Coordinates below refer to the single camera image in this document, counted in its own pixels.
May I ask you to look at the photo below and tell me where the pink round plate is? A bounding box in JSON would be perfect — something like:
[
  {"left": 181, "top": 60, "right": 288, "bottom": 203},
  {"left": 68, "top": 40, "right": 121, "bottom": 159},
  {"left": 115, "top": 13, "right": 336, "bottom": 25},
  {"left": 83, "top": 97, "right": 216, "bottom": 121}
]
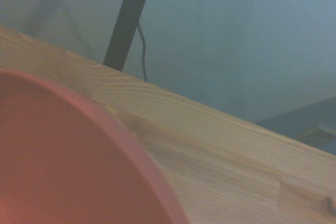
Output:
[{"left": 0, "top": 68, "right": 190, "bottom": 224}]

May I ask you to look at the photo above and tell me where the grey floor outlet box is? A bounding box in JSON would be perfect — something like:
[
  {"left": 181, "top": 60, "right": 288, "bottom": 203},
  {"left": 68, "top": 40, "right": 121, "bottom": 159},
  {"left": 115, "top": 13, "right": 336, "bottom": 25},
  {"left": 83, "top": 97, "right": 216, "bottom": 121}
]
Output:
[{"left": 296, "top": 123, "right": 336, "bottom": 146}]

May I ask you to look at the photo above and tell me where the black camera stand cable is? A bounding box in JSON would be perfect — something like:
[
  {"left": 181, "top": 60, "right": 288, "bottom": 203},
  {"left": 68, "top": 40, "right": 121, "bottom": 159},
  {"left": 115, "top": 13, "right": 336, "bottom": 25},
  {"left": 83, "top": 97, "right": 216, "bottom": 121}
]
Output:
[{"left": 122, "top": 0, "right": 148, "bottom": 82}]

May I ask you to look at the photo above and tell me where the black camera stand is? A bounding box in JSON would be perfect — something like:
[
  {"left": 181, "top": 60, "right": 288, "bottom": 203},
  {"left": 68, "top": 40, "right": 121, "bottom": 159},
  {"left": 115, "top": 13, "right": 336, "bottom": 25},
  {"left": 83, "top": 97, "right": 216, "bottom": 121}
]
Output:
[{"left": 102, "top": 0, "right": 155, "bottom": 72}]

